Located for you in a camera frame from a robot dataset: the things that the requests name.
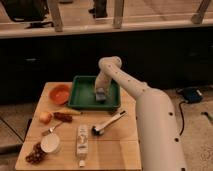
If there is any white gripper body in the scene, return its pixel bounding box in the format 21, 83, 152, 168
95, 73, 110, 94

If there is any white cup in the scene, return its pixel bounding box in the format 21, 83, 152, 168
41, 133, 60, 153

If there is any apple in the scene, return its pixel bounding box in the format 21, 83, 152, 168
39, 112, 53, 124

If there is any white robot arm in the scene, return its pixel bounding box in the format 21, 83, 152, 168
94, 56, 187, 171

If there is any orange bowl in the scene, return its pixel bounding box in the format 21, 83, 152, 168
49, 84, 70, 105

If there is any black cable on floor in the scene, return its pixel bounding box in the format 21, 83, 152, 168
178, 99, 188, 136

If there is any yellow banana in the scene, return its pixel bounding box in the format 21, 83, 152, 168
60, 108, 82, 115

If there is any green plastic tray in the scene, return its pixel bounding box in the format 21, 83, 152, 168
67, 75, 121, 111

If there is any white plastic bottle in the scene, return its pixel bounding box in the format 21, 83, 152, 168
76, 125, 88, 167

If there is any white dish brush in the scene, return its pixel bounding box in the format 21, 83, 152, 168
91, 110, 127, 136

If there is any blue box on floor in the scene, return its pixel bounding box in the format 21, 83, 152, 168
182, 88, 203, 103

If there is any bunch of dark grapes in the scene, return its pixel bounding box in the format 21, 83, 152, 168
25, 142, 46, 164

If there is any black bag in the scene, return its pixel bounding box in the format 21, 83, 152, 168
0, 0, 54, 28

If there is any metal fork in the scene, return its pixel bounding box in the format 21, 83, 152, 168
41, 122, 63, 136

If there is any brown sausage toy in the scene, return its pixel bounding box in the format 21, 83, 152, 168
54, 112, 72, 122

